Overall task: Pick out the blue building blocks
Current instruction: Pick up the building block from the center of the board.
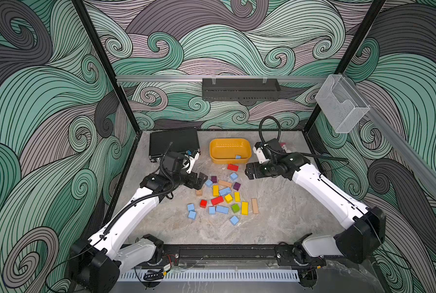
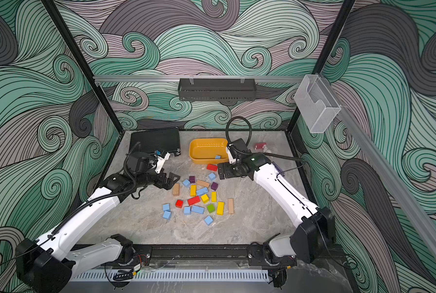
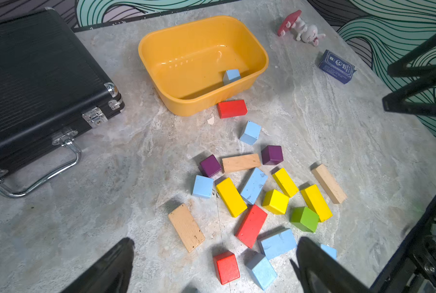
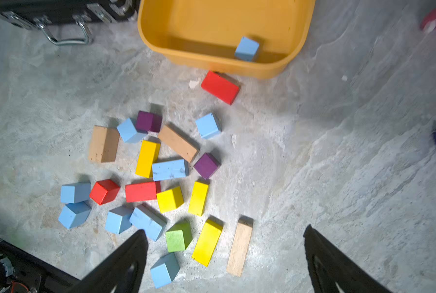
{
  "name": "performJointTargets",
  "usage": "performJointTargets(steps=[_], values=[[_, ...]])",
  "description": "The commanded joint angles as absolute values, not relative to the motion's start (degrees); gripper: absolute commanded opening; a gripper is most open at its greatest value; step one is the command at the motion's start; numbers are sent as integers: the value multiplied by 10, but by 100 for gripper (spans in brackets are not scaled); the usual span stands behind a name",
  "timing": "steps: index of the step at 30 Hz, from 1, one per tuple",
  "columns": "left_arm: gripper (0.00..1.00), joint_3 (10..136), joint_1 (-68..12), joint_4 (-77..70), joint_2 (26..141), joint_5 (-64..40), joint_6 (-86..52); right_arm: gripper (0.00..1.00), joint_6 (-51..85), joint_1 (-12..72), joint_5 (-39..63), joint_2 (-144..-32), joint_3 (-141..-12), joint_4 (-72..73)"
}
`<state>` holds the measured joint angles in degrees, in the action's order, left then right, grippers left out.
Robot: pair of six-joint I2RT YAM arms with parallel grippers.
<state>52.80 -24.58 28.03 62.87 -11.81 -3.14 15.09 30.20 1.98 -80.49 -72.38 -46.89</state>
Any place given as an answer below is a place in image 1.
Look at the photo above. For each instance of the blue long block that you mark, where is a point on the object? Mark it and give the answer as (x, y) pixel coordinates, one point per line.
(224, 192)
(222, 209)

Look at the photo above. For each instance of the wooden block angled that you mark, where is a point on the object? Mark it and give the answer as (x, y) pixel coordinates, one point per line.
(224, 183)

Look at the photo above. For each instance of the blue long block centre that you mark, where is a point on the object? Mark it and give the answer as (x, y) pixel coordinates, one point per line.
(224, 192)

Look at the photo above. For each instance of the yellow long block right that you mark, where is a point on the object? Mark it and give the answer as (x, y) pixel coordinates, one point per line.
(244, 208)

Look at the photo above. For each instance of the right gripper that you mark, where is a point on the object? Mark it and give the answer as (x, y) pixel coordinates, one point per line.
(257, 173)

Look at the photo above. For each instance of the small pink white toy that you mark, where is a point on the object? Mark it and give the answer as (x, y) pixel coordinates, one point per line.
(284, 147)

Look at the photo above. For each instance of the red long block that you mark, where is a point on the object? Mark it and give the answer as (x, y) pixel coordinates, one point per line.
(217, 200)

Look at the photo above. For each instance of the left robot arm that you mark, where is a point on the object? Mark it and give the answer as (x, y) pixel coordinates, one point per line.
(97, 262)

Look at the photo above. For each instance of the aluminium wall rail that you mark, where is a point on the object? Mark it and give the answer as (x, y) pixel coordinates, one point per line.
(169, 78)

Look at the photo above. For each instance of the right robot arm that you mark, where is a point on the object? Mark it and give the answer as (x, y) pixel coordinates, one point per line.
(363, 227)

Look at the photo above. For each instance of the purple cube right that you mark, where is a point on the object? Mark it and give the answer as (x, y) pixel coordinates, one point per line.
(236, 186)

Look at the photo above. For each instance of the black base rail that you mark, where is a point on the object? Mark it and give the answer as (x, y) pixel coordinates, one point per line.
(236, 252)

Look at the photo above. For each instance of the blue cube bottom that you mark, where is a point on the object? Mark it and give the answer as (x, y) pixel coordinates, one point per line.
(234, 220)

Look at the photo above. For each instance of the white slotted cable duct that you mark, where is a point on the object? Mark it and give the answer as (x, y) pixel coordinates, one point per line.
(232, 275)

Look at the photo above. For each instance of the green cube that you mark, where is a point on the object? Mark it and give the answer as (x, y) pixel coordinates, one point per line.
(235, 208)

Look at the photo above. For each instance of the clear acrylic holder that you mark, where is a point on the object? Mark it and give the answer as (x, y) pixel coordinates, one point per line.
(342, 103)

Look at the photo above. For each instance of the yellow long block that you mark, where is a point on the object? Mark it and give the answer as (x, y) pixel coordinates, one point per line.
(244, 208)
(216, 190)

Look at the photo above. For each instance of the yellow cube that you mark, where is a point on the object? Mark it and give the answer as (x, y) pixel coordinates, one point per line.
(228, 198)

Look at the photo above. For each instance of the black wall shelf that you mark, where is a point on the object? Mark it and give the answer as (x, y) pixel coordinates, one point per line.
(241, 90)

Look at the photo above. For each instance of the blue long block lower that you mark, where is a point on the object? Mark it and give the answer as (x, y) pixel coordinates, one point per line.
(222, 209)

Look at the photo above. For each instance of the black briefcase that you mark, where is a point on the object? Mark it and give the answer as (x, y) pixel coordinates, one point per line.
(184, 141)

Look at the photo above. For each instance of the red cube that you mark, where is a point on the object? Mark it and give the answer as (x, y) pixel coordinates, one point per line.
(203, 203)

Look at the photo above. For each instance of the yellow block small upright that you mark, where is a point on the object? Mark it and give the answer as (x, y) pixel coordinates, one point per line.
(237, 197)

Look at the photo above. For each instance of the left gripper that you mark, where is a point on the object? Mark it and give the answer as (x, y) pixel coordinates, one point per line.
(199, 180)

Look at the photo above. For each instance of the wooden block right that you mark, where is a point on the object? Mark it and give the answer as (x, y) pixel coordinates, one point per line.
(255, 207)

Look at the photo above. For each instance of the yellow long block left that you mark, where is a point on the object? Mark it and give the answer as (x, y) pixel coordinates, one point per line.
(216, 190)

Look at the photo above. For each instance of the red block near bin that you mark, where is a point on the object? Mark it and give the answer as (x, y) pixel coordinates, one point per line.
(233, 167)

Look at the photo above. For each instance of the yellow plastic bin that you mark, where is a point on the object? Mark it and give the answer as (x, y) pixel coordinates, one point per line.
(224, 150)

